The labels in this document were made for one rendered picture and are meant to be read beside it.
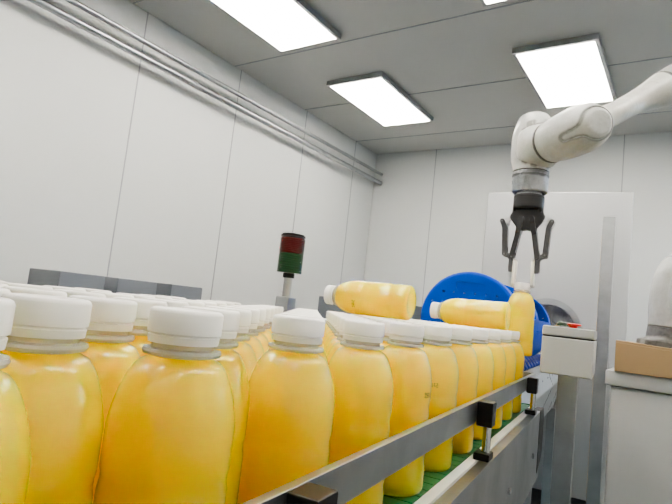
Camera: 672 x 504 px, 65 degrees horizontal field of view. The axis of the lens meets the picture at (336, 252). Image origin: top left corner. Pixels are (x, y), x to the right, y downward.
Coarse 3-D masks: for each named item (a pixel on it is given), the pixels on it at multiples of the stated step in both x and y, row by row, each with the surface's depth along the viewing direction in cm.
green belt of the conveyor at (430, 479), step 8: (512, 416) 112; (504, 424) 102; (496, 432) 94; (480, 440) 86; (472, 448) 80; (456, 456) 74; (464, 456) 75; (456, 464) 70; (424, 472) 65; (432, 472) 65; (440, 472) 66; (448, 472) 66; (424, 480) 62; (432, 480) 62; (440, 480) 63; (424, 488) 59; (384, 496) 55; (392, 496) 55; (416, 496) 56
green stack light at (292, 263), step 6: (282, 252) 132; (282, 258) 132; (288, 258) 131; (294, 258) 132; (300, 258) 133; (282, 264) 132; (288, 264) 131; (294, 264) 131; (300, 264) 133; (282, 270) 131; (288, 270) 131; (294, 270) 131; (300, 270) 133
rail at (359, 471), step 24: (456, 408) 66; (408, 432) 50; (432, 432) 56; (456, 432) 65; (360, 456) 40; (384, 456) 44; (408, 456) 50; (312, 480) 34; (336, 480) 36; (360, 480) 40
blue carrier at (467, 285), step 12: (456, 276) 156; (468, 276) 154; (480, 276) 152; (432, 288) 159; (444, 288) 157; (456, 288) 155; (468, 288) 154; (480, 288) 152; (492, 288) 150; (504, 288) 149; (432, 300) 164; (444, 300) 156; (492, 300) 150; (504, 300) 148; (540, 312) 224; (540, 324) 191; (540, 336) 194; (540, 348) 214
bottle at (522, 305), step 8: (512, 296) 132; (520, 296) 130; (528, 296) 130; (512, 304) 131; (520, 304) 129; (528, 304) 129; (512, 312) 130; (520, 312) 129; (528, 312) 129; (512, 320) 130; (520, 320) 129; (528, 320) 129; (512, 328) 129; (520, 328) 128; (528, 328) 128; (520, 336) 128; (528, 336) 128; (528, 344) 128; (528, 352) 128
